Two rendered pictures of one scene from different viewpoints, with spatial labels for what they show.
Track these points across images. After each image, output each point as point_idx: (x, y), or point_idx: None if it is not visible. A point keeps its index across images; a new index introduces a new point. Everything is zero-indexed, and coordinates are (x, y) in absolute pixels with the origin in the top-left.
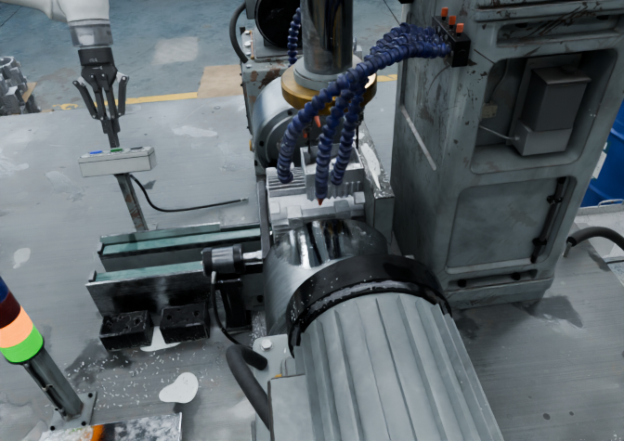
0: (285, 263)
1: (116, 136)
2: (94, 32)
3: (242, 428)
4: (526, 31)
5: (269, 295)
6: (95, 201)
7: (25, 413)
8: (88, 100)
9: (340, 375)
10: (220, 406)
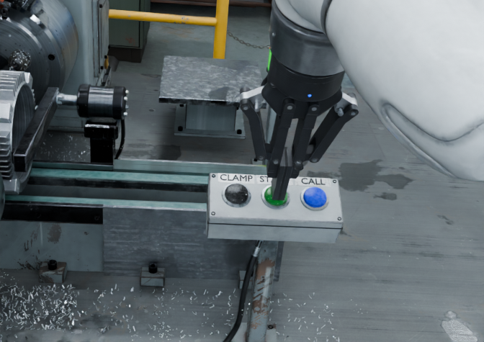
0: (43, 6)
1: (274, 180)
2: None
3: (116, 145)
4: None
5: (65, 24)
6: None
7: (315, 176)
8: (322, 122)
9: None
10: (134, 157)
